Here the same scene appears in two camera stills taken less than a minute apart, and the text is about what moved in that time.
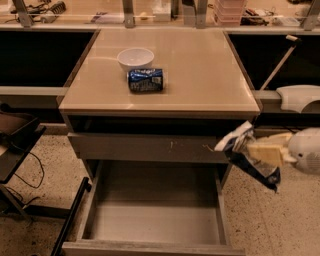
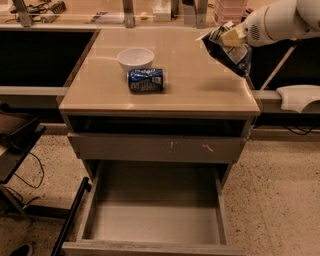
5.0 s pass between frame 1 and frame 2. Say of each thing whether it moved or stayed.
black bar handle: stayed
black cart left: stayed
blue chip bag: moved
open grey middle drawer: stayed
